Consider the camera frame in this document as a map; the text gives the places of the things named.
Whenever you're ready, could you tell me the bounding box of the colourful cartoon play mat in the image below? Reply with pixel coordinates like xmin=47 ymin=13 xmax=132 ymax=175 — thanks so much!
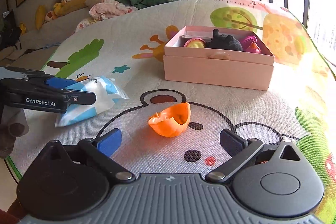
xmin=6 ymin=0 xmax=335 ymax=223

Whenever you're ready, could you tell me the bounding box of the orange plastic shell toy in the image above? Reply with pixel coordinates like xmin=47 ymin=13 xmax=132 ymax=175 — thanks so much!
xmin=147 ymin=102 xmax=191 ymax=138

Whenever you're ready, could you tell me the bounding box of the pink yellow stool toy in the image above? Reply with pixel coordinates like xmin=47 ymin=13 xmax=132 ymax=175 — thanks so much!
xmin=184 ymin=37 xmax=205 ymax=48

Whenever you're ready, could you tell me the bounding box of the blue tissue pack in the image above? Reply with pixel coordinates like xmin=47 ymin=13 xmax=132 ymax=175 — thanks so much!
xmin=55 ymin=76 xmax=129 ymax=128

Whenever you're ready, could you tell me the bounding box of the pink floral cloth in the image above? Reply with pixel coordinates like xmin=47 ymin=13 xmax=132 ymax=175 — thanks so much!
xmin=75 ymin=0 xmax=138 ymax=32

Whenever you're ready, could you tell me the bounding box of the pink plastic basket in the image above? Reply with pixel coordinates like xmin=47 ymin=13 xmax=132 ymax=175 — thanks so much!
xmin=240 ymin=35 xmax=257 ymax=51

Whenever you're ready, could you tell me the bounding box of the yellow plush toy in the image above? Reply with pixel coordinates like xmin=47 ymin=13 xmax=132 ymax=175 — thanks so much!
xmin=35 ymin=0 xmax=87 ymax=30

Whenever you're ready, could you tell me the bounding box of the pink cardboard box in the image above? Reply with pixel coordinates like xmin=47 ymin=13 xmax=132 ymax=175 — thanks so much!
xmin=163 ymin=26 xmax=274 ymax=91

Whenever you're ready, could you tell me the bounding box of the gloved left hand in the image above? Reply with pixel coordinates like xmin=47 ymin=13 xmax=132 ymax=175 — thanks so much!
xmin=0 ymin=106 xmax=29 ymax=159

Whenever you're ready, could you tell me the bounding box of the black plush toy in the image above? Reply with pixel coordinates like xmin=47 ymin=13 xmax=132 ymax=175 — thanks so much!
xmin=206 ymin=29 xmax=243 ymax=51

